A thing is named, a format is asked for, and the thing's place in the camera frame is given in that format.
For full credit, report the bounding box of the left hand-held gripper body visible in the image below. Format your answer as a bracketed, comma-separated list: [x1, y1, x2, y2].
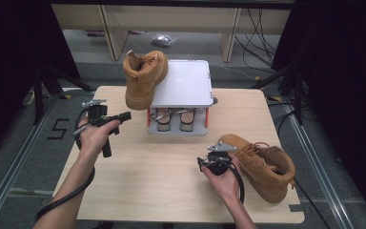
[81, 98, 121, 158]

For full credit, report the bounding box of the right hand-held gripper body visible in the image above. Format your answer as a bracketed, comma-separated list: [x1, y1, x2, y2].
[204, 141, 238, 177]

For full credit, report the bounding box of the black sandal with glitter strap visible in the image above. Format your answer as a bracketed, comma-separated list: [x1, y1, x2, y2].
[177, 108, 198, 133]
[153, 108, 173, 133]

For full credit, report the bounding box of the tan suede boot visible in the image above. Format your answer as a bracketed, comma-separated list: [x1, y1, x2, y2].
[218, 133, 297, 204]
[122, 50, 170, 112]

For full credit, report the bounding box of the white two-tier shoe rack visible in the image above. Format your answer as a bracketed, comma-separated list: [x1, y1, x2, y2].
[146, 59, 214, 136]

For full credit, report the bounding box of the person's right hand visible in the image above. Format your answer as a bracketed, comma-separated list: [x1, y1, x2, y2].
[201, 153, 243, 205]

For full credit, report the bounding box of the person's left hand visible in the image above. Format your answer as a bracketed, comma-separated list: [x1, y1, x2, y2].
[76, 115, 122, 159]

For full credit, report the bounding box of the black metal stand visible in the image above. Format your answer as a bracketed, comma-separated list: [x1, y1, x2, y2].
[250, 60, 304, 126]
[32, 63, 93, 126]

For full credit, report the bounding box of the clear plastic bag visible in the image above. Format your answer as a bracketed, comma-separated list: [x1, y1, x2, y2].
[151, 32, 179, 48]

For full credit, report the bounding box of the black curtain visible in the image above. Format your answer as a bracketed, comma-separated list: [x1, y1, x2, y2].
[0, 0, 81, 160]
[271, 0, 366, 220]

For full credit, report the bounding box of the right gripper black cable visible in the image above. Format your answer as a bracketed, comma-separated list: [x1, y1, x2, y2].
[220, 157, 246, 204]

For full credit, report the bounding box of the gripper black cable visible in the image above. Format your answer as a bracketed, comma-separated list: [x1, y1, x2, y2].
[220, 157, 246, 204]
[34, 107, 96, 222]

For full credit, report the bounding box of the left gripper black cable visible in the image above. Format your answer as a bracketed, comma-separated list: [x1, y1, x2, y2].
[34, 107, 96, 222]

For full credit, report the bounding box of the metal floor rail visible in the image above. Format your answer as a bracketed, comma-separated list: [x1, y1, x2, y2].
[282, 101, 356, 229]
[0, 94, 61, 229]

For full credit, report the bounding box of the thin black floor cable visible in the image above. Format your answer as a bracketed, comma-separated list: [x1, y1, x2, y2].
[294, 179, 332, 229]

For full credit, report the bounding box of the bundle of black cables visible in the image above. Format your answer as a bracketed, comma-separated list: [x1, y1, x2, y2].
[234, 8, 279, 70]

